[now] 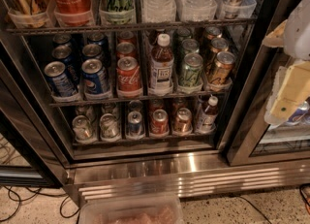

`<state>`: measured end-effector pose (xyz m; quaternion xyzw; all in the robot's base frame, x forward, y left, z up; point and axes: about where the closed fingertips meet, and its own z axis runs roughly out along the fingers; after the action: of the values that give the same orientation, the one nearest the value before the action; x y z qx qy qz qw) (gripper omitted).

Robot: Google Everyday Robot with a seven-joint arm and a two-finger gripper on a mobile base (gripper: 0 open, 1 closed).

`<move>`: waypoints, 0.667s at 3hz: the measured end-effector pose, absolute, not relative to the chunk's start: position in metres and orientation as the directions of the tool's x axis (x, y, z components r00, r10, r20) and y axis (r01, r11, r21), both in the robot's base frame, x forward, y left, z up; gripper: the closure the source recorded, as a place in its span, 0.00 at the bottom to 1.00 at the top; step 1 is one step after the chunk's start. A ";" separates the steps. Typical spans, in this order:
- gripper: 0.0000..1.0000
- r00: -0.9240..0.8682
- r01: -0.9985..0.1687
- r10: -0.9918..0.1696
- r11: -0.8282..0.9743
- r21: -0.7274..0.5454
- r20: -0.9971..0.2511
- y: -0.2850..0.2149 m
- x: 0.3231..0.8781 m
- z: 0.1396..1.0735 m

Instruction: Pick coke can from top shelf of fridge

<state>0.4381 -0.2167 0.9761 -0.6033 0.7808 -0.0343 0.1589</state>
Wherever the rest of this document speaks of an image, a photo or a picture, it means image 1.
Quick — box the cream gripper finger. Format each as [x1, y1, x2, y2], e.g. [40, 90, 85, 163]
[264, 60, 310, 125]
[262, 20, 287, 48]

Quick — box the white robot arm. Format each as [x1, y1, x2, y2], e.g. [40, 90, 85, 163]
[263, 0, 310, 125]

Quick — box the blue can right compartment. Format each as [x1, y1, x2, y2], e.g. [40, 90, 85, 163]
[286, 101, 310, 125]

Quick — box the front gold can middle shelf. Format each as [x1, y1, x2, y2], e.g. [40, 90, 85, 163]
[206, 51, 235, 91]

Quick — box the small tea bottle bottom shelf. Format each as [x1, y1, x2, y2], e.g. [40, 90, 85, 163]
[195, 96, 219, 133]

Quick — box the front green LaCroix can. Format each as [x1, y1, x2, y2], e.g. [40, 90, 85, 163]
[178, 53, 203, 93]

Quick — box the brown tea bottle middle shelf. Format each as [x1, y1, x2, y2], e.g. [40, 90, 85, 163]
[149, 34, 174, 95]

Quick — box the red can bottom shelf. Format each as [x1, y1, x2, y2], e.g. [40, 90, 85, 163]
[150, 109, 169, 137]

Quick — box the front Coca-Cola can middle shelf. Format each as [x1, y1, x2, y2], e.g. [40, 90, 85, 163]
[116, 56, 142, 97]

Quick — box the blue silver can bottom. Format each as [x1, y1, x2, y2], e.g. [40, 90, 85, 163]
[127, 112, 144, 138]

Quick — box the stainless steel fridge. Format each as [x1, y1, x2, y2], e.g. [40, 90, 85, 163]
[1, 0, 310, 205]

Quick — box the silver can bottom far left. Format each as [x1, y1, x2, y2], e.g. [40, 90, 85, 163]
[72, 115, 96, 144]

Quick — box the front Pepsi can far left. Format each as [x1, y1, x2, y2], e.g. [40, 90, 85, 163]
[44, 61, 78, 97]

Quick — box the clear plastic bin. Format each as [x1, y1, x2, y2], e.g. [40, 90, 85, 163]
[78, 193, 185, 224]

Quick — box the black floor cable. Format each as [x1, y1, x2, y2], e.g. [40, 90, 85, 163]
[0, 185, 80, 222]

